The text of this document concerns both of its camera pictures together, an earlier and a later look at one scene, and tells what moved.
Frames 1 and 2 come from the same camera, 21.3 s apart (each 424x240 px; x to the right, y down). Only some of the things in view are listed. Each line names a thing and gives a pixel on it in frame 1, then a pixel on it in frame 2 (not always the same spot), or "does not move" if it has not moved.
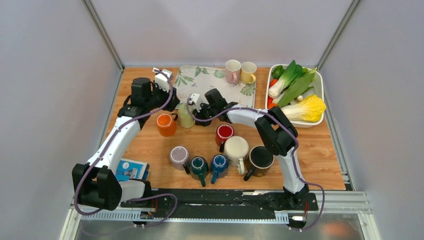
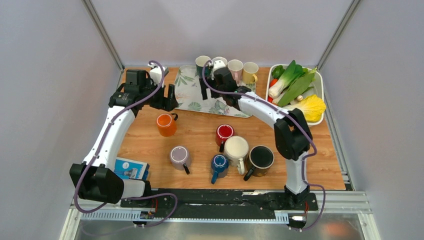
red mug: x=223 y=131 does not move
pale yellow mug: x=248 y=70 does not move
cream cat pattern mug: x=236 y=149 does not move
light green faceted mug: x=186 y=120 to x=224 y=60
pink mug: x=233 y=71 does not move
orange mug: x=166 y=125 does not move
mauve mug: x=178 y=157 does not move
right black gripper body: x=206 y=111 to x=212 y=81
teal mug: x=199 y=169 to x=199 y=63
